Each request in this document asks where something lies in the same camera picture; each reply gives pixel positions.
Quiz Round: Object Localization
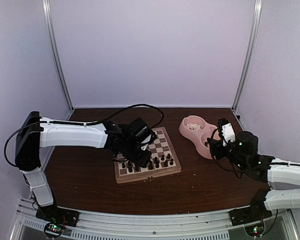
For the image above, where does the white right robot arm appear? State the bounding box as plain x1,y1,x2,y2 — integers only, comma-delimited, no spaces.
207,131,300,221

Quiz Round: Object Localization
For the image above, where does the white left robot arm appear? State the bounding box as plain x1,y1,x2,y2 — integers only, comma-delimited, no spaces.
14,111,157,222

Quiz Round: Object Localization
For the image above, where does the wooden chess board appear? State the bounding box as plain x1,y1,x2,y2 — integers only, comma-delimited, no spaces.
114,127,182,184

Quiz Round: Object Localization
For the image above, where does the white chess pieces pile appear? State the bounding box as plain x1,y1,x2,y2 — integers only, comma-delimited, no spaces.
185,123,202,131

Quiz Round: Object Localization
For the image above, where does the pink double bowl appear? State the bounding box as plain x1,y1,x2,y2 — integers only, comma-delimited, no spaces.
179,115,218,160

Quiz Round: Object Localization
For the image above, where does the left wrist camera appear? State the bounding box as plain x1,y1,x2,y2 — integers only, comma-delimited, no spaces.
140,143,149,151

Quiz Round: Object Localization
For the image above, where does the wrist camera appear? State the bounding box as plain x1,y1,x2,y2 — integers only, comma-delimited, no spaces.
140,143,149,151
217,118,236,147

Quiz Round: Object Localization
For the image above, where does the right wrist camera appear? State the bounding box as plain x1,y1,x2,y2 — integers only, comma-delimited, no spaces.
217,118,236,147

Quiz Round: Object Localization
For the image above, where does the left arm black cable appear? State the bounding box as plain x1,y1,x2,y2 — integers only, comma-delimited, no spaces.
3,103,165,168

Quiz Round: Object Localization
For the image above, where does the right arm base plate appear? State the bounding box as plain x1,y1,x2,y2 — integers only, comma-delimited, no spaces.
229,206,272,226

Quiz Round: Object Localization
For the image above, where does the front aluminium rail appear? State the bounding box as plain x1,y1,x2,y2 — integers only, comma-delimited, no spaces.
7,198,300,240

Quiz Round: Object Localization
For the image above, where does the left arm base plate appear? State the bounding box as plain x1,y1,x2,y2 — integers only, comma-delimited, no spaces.
35,205,80,227

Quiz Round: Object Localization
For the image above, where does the right aluminium frame post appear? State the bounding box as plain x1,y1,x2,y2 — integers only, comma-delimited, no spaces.
231,0,263,113

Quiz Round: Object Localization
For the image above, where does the aluminium frame post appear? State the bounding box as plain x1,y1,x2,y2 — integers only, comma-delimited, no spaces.
42,0,75,113
231,0,263,113

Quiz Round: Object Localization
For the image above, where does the left aluminium frame post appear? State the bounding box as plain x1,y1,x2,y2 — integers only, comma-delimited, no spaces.
42,0,75,113

